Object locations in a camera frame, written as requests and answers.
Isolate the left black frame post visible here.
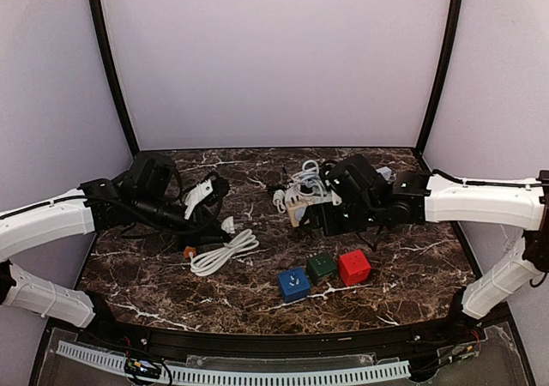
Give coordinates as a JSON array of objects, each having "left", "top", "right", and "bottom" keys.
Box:
[{"left": 88, "top": 0, "right": 140, "bottom": 156}]

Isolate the blue cube socket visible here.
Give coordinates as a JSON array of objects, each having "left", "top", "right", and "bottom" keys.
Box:
[{"left": 277, "top": 268, "right": 311, "bottom": 304}]

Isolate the beige cube socket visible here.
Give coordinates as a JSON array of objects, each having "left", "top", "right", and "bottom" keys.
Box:
[{"left": 287, "top": 202, "right": 308, "bottom": 227}]

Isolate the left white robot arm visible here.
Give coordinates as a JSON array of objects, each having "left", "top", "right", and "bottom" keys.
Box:
[{"left": 1, "top": 173, "right": 229, "bottom": 329}]

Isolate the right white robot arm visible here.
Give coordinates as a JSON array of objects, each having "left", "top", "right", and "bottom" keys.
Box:
[{"left": 300, "top": 168, "right": 548, "bottom": 321}]

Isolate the dark green cube socket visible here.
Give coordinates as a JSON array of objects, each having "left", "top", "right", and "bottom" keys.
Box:
[{"left": 306, "top": 253, "right": 337, "bottom": 286}]

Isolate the white braided cable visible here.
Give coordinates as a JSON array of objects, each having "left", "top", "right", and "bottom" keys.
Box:
[{"left": 273, "top": 187, "right": 301, "bottom": 214}]

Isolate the right black frame post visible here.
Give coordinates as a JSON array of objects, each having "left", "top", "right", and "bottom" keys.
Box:
[{"left": 414, "top": 0, "right": 462, "bottom": 156}]

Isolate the red cube socket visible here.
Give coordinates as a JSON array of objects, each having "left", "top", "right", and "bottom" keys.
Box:
[{"left": 338, "top": 250, "right": 371, "bottom": 286}]

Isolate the orange power strip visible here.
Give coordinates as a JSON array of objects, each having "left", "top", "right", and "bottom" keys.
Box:
[{"left": 184, "top": 246, "right": 196, "bottom": 259}]

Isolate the light blue plug cable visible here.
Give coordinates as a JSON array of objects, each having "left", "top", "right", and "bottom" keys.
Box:
[{"left": 291, "top": 159, "right": 331, "bottom": 198}]

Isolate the grey blue power strip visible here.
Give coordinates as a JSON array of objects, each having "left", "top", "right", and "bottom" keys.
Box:
[{"left": 377, "top": 166, "right": 392, "bottom": 180}]

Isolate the black frame post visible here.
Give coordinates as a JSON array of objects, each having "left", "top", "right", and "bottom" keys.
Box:
[
  {"left": 414, "top": 0, "right": 462, "bottom": 156},
  {"left": 88, "top": 0, "right": 140, "bottom": 156}
]

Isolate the small circuit board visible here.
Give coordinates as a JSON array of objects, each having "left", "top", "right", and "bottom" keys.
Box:
[{"left": 124, "top": 359, "right": 162, "bottom": 380}]

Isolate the white power cable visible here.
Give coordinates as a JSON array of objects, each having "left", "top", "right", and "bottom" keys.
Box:
[{"left": 189, "top": 214, "right": 261, "bottom": 278}]

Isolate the white slotted cable duct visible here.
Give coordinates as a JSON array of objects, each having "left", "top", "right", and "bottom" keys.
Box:
[{"left": 56, "top": 341, "right": 411, "bottom": 385}]

